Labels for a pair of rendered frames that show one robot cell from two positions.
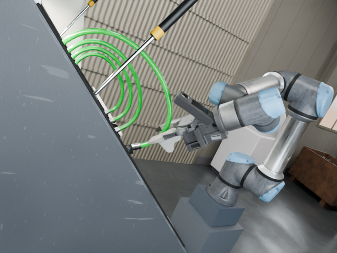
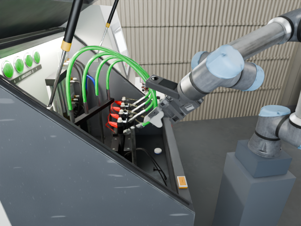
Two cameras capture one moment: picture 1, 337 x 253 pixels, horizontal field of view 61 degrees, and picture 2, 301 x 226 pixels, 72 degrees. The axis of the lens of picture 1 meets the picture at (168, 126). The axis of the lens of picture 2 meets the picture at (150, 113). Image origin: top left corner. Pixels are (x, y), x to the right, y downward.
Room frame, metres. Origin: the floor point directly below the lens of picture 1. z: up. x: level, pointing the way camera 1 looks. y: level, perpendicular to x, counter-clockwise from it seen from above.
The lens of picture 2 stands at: (0.23, -0.31, 1.53)
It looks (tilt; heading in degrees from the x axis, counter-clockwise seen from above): 27 degrees down; 30
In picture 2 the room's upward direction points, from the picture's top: straight up
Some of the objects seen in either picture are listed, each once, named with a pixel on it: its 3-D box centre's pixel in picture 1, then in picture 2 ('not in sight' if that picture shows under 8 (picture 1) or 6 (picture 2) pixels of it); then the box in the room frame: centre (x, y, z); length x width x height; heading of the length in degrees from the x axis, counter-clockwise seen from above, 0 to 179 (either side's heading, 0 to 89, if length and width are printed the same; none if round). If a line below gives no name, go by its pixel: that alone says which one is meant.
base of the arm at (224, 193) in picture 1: (225, 187); (265, 140); (1.26, -0.36, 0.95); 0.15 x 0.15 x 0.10
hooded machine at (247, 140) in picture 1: (251, 143); not in sight; (4.05, -1.20, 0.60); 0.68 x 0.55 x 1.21; 129
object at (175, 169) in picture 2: not in sight; (172, 161); (0.97, 0.01, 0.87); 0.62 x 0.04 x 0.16; 33
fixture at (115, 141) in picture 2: not in sight; (124, 142); (0.94, 0.27, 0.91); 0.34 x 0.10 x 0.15; 33
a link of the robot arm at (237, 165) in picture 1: (238, 167); (273, 120); (1.25, -0.37, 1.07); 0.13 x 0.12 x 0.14; 58
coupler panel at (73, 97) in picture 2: not in sight; (70, 80); (0.90, 0.56, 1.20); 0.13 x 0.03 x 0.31; 33
